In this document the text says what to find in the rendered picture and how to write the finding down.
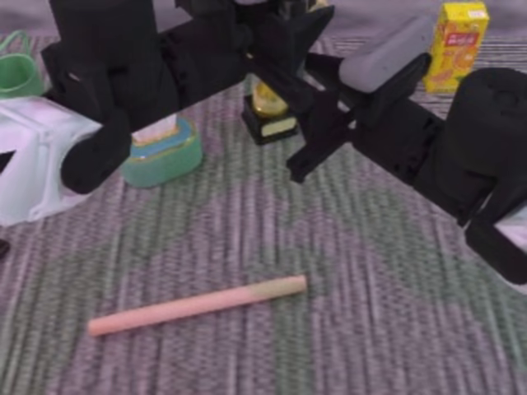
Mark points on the gold trophy with black base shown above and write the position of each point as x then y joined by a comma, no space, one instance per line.
269,119

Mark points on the yellow juice carton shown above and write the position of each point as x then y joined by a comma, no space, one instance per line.
455,45

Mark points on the green tissue box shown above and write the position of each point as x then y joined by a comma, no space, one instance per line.
164,158

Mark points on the green plastic cup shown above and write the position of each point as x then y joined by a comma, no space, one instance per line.
18,72

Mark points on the pink and olive marker pen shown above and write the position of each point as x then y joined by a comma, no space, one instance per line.
193,306

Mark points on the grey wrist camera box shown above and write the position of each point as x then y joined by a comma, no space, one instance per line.
379,57

